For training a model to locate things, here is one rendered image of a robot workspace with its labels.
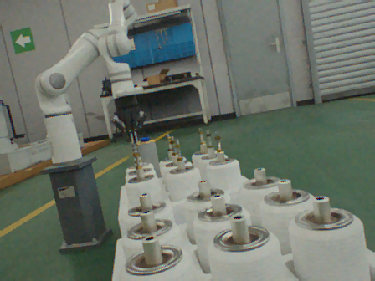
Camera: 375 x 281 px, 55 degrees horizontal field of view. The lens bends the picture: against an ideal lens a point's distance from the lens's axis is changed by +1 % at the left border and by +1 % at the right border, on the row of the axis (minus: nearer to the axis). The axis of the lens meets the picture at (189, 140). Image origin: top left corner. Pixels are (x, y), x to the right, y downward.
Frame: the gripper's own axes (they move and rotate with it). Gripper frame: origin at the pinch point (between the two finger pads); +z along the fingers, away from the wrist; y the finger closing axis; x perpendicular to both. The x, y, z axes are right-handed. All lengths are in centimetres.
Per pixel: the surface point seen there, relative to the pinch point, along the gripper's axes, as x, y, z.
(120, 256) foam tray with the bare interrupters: 52, 23, 17
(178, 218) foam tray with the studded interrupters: 32.5, 2.4, 20.8
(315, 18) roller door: -298, -423, -92
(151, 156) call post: -11.1, -9.3, 9.8
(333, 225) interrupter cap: 85, 3, 9
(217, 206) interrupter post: 68, 10, 8
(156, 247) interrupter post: 75, 24, 7
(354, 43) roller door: -267, -466, -44
